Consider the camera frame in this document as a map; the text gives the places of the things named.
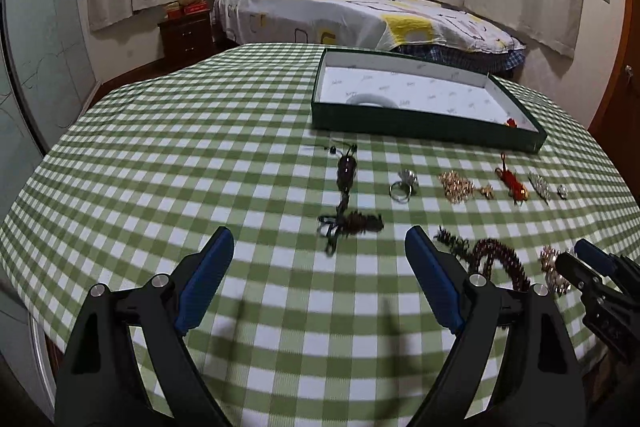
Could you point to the blue plaid bed sheet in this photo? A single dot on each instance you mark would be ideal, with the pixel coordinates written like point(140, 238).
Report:
point(465, 59)

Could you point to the red knot charm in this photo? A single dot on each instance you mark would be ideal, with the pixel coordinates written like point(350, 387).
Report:
point(510, 182)

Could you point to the white patterned bedspread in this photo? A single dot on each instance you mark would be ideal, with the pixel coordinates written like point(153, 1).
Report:
point(340, 17)

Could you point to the wooden door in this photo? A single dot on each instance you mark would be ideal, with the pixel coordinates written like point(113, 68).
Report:
point(617, 107)

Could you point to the dark pendant with tassel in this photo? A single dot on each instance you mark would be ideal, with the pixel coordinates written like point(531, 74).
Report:
point(346, 168)

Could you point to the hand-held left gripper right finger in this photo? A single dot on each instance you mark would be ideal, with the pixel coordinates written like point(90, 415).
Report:
point(432, 279)

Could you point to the red bead ornament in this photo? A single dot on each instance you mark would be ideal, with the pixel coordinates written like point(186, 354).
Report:
point(511, 123)

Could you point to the dark green tray box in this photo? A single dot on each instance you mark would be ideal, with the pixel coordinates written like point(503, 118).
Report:
point(400, 124)

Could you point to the dark wooden nightstand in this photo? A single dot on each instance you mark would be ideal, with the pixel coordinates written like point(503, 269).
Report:
point(187, 39)

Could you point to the pearl flower brooch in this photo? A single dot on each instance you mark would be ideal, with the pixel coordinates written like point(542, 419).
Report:
point(550, 259)

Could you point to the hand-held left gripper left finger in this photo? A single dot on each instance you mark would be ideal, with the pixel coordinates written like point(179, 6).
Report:
point(207, 279)

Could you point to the green checkered tablecloth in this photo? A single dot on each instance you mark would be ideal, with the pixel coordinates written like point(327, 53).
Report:
point(200, 147)

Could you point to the small silver earring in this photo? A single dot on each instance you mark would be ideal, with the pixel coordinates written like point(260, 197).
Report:
point(562, 192)

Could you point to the tan packet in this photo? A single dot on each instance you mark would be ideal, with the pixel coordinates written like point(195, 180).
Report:
point(191, 0)

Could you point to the small gold charm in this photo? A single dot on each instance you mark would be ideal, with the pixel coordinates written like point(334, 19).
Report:
point(486, 192)

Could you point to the silver rhinestone brooch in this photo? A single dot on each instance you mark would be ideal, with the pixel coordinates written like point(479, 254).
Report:
point(540, 186)

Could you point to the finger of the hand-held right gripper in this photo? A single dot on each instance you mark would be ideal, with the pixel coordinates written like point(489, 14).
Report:
point(595, 253)
point(580, 272)

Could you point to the red gift box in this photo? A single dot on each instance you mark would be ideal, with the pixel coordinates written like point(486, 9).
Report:
point(197, 9)

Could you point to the grey wardrobe door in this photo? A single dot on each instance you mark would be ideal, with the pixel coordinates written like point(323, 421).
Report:
point(45, 47)

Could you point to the white jade bangle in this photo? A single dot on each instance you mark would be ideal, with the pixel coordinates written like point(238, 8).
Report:
point(372, 96)

